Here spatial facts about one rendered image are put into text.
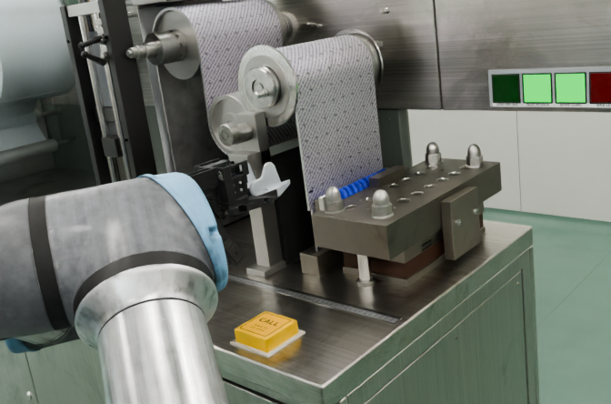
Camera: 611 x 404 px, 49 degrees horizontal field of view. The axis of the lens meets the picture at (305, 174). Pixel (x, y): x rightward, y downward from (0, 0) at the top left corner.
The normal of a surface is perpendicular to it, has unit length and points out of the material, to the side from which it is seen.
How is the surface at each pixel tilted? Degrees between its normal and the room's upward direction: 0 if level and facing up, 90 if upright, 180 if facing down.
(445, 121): 90
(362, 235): 90
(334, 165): 90
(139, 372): 37
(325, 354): 0
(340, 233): 90
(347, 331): 0
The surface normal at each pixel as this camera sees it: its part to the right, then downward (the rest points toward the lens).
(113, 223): -0.07, -0.63
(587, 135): -0.66, 0.27
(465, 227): 0.74, 0.07
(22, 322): 0.12, 0.71
